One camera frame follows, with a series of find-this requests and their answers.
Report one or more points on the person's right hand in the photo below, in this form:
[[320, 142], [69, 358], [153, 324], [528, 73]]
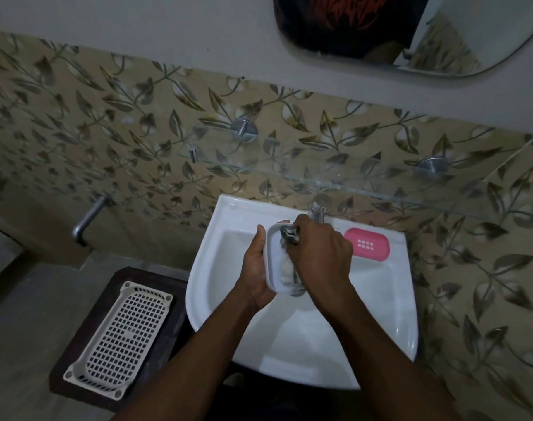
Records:
[[323, 263]]

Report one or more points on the person's left hand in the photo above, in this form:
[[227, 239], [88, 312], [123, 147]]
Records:
[[251, 276]]

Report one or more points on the person's left thumb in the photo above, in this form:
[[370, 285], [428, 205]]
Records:
[[260, 241]]

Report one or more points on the person's right fingers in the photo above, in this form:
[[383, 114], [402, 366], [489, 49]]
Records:
[[305, 227]]

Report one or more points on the grey steel scrubber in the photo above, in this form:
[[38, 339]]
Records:
[[289, 234]]

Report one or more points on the white plastic soap dish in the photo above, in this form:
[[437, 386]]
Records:
[[275, 263]]

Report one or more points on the person's left forearm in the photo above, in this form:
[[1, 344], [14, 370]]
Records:
[[192, 368]]

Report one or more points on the person's right forearm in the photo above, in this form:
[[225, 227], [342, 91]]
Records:
[[380, 363]]

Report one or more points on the chrome sink faucet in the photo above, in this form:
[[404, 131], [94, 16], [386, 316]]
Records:
[[318, 212]]

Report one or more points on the pink soap dish tray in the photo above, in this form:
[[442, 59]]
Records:
[[367, 244]]

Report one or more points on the white ceramic sink basin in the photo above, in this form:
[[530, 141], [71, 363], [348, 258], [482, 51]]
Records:
[[372, 302]]

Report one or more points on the small chrome shelf clip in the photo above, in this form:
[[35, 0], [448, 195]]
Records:
[[193, 154]]

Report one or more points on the white plastic mesh basket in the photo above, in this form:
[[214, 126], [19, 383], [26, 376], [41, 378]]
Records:
[[121, 339]]

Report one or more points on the dark wooden stool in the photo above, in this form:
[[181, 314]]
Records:
[[80, 337]]

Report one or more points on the clear glass wall shelf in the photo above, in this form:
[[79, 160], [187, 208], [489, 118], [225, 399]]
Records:
[[358, 168]]

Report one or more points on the round chrome shelf mount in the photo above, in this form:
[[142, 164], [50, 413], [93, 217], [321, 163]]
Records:
[[243, 129], [432, 166]]

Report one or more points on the chrome wall tap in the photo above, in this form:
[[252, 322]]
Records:
[[89, 219]]

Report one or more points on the oval wall mirror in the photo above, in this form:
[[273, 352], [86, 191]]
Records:
[[380, 34]]

